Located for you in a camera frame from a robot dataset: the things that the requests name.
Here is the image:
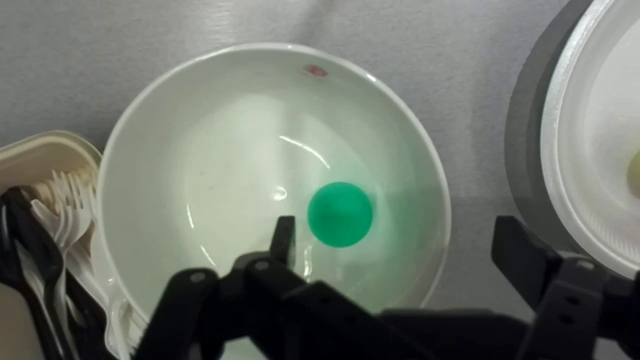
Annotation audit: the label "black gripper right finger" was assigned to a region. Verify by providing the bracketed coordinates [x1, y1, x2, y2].
[490, 216, 640, 360]

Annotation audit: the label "green ball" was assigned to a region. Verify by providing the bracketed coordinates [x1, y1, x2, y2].
[307, 183, 374, 248]

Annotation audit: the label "white foam plate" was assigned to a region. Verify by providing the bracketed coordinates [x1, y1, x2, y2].
[539, 0, 640, 279]

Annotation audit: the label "white plastic forks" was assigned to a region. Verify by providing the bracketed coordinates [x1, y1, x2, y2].
[32, 170, 133, 360]

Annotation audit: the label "yellow ball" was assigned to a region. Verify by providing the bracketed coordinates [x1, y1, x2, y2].
[625, 153, 640, 197]

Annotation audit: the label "black plastic forks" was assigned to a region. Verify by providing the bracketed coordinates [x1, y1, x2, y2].
[1, 188, 115, 360]

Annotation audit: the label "beige cutlery tray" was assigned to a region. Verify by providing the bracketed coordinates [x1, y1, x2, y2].
[0, 130, 99, 360]

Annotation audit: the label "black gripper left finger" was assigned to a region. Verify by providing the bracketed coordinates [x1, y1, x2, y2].
[131, 214, 375, 360]

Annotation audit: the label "white ceramic bowl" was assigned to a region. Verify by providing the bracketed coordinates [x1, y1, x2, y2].
[95, 42, 454, 323]

